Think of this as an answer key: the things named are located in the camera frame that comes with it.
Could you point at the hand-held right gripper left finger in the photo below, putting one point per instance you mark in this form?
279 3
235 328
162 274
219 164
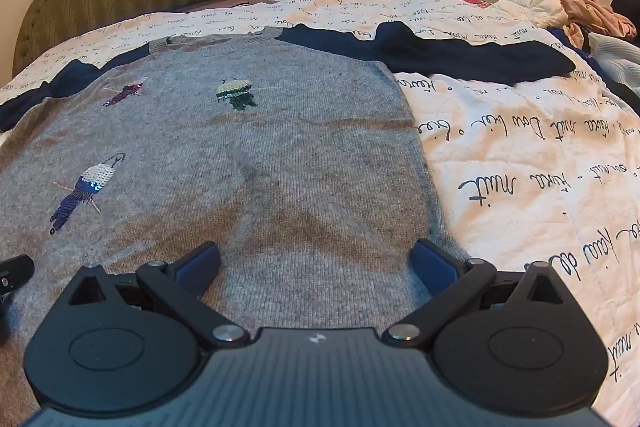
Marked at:
199 265

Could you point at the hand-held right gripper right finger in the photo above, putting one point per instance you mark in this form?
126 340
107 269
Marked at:
431 263

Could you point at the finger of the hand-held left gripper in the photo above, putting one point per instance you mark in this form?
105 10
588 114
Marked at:
15 274

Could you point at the grey sweater with navy sleeves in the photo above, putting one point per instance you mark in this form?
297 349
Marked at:
300 157

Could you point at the white printed blanket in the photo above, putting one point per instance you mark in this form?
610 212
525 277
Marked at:
525 187

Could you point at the red floral cloth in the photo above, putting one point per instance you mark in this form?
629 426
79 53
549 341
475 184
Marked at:
475 0

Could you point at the light blue cloth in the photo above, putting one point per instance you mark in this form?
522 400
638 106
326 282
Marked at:
617 57

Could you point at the pink cloth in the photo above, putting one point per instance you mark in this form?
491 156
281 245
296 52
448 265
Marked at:
597 19

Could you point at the black cloth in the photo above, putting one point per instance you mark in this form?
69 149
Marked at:
629 7

